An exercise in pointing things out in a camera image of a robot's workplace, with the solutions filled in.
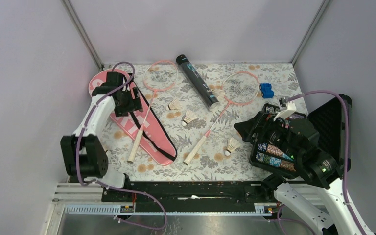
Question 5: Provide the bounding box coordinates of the black poker chip case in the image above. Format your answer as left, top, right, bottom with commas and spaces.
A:
249, 98, 345, 179

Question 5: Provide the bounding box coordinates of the pink badminton racket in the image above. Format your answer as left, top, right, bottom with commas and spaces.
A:
183, 71, 260, 165
127, 60, 179, 164

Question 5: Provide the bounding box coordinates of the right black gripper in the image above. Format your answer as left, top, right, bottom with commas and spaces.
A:
233, 110, 300, 160

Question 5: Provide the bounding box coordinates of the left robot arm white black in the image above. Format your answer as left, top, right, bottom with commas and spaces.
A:
60, 71, 142, 186

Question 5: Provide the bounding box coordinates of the blue toy car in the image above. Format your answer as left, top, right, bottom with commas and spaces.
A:
260, 83, 274, 98

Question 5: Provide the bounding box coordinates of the pink racket bag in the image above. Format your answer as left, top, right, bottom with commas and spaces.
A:
88, 67, 178, 166

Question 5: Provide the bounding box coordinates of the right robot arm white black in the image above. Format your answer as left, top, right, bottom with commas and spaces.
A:
234, 112, 372, 235

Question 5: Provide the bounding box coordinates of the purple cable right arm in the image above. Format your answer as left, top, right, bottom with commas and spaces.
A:
277, 90, 367, 235

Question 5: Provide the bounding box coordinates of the black shuttlecock tube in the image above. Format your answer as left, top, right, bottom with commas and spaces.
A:
176, 54, 219, 111

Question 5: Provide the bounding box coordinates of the right pink badminton racket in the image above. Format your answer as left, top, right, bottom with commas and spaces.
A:
183, 71, 260, 165

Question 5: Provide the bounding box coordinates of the white shuttlecock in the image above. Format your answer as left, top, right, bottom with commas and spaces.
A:
166, 98, 182, 111
181, 110, 198, 126
224, 137, 242, 156

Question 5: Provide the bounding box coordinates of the left pink badminton racket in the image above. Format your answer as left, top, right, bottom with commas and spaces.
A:
127, 60, 179, 164

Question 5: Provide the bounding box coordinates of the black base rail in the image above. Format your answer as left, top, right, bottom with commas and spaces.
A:
101, 181, 278, 212

